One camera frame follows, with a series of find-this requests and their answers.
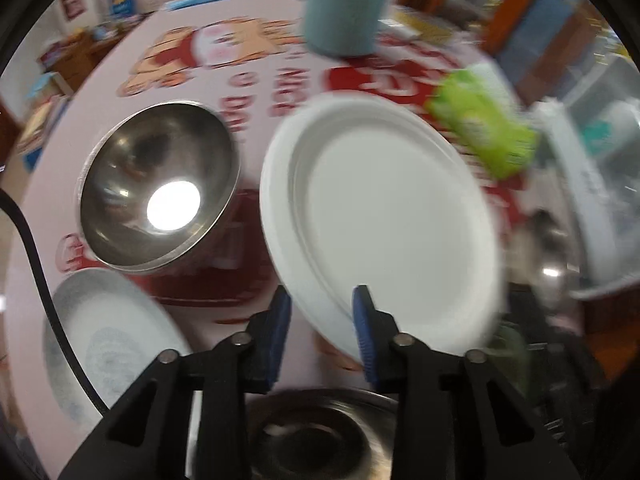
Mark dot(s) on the green tissue pack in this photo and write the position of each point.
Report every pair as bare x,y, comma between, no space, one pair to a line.
476,103

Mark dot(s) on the large steel bowl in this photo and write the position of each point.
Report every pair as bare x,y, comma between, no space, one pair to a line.
321,434

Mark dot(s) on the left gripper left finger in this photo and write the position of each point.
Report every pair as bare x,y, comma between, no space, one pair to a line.
185,416

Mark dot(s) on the white sterilizer appliance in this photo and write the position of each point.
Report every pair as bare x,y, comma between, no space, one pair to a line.
592,136

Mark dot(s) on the blue patterned ceramic plate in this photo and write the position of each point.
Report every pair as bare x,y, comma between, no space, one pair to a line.
114,327

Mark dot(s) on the small steel bowl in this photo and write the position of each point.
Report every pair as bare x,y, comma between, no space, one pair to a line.
540,256

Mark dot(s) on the pink steel bowl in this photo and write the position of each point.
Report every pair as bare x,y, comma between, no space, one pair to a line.
158,190

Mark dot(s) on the white paper plate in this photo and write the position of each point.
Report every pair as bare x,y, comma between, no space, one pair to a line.
356,190

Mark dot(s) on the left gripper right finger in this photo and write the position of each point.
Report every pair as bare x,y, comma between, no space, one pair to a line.
457,417

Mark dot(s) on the teal canister with lid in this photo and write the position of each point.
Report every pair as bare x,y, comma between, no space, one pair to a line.
342,28

